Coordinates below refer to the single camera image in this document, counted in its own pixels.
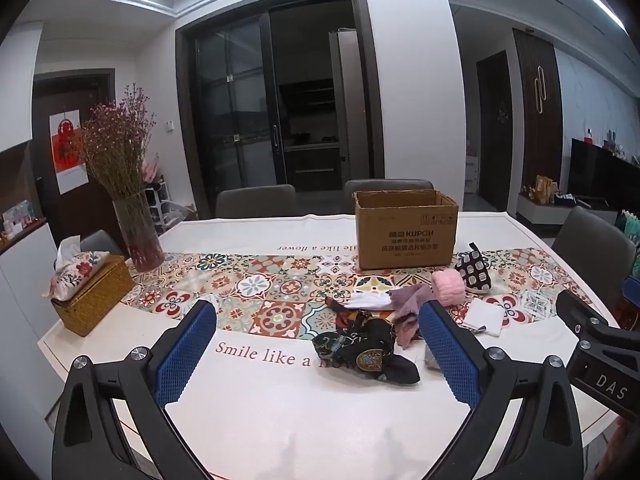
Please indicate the black white patterned pot holder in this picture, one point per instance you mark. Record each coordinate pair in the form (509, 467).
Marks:
(472, 272)

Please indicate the white television cabinet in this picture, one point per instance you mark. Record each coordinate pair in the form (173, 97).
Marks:
(540, 210)

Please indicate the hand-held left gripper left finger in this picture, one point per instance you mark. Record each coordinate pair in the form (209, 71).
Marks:
(185, 355)

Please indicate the white side cabinet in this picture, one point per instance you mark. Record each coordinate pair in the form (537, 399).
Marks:
(22, 310)

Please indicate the dark cabinet door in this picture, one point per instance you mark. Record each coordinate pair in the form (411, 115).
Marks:
(550, 125)

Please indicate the black patterned scarf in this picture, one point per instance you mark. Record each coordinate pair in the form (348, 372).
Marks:
(370, 347)

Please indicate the glass vase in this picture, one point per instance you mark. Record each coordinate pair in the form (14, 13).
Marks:
(140, 235)

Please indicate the folded white cloth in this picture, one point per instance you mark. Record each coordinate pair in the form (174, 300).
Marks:
(482, 317)

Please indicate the dark wooden door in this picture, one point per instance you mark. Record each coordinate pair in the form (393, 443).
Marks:
(495, 130)

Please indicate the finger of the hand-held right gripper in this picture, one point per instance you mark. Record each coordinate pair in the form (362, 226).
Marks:
(575, 310)

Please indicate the pink plush toy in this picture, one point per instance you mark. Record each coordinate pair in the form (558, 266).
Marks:
(152, 170)

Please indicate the dark brown room door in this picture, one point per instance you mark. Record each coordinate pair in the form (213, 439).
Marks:
(95, 95)

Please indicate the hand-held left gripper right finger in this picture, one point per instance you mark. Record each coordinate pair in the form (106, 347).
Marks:
(450, 360)

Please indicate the pink fluffy towel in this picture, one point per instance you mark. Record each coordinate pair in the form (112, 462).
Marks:
(447, 285)

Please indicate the dark glass sliding door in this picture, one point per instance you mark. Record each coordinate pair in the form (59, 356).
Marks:
(235, 110)

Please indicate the grey dining chair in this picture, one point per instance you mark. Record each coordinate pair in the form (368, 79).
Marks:
(590, 250)
(102, 244)
(255, 201)
(390, 186)

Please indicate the purple cloth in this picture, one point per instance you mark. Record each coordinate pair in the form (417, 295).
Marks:
(410, 305)

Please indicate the brown cardboard box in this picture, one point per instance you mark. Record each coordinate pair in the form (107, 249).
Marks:
(400, 240)

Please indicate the yellow gift boxes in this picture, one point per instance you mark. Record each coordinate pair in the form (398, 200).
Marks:
(544, 189)

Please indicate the red wall calendar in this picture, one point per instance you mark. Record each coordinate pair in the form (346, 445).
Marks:
(67, 155)

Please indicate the floral tissue pouch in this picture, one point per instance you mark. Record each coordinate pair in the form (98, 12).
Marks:
(80, 270)

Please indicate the white cloth with zigzag edge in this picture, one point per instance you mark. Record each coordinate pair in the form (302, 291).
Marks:
(372, 300)

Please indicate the white storage rack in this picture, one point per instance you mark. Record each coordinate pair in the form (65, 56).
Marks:
(162, 207)

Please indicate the black television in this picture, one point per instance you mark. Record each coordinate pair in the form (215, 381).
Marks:
(600, 175)

